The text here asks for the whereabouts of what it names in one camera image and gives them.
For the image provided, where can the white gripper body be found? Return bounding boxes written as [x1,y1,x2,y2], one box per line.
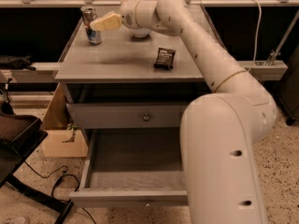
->
[120,0,139,29]

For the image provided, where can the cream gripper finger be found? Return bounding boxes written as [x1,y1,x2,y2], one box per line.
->
[90,12,122,31]

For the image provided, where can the red bull can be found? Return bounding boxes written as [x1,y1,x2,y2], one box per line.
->
[80,6,102,45]

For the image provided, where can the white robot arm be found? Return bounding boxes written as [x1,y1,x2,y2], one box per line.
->
[91,0,277,224]

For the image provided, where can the grey drawer cabinet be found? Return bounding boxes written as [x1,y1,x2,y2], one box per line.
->
[54,4,235,209]

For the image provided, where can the closed grey upper drawer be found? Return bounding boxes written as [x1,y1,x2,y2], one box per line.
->
[66,104,186,129]

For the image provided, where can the open grey middle drawer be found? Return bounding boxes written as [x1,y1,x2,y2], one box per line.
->
[70,128,188,208]

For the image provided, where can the white ceramic bowl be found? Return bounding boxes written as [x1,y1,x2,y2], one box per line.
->
[131,28,150,38]

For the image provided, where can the black snack bar packet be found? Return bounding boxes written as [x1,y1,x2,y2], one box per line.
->
[154,48,176,70]

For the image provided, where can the black bag on ledge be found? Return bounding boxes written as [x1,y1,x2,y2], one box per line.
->
[0,55,35,70]

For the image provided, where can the cardboard box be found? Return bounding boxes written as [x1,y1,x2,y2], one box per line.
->
[42,85,88,158]

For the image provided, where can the black chair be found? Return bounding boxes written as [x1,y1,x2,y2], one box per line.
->
[0,102,74,224]

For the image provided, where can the white hanging cable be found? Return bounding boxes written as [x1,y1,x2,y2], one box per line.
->
[248,0,263,63]

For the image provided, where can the black floor cable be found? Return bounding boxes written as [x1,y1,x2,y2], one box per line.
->
[23,161,97,224]

